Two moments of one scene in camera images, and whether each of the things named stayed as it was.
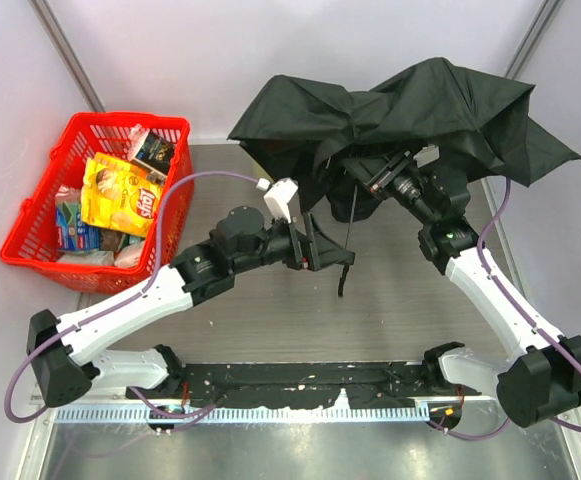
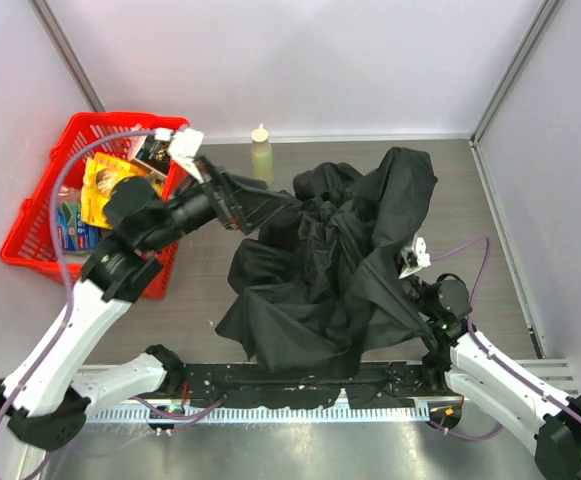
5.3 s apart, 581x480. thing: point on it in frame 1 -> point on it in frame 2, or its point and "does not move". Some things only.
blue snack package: x=72 y=234 does not move
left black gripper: x=302 y=241 -> x=225 y=195
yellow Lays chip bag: x=117 y=194 does not move
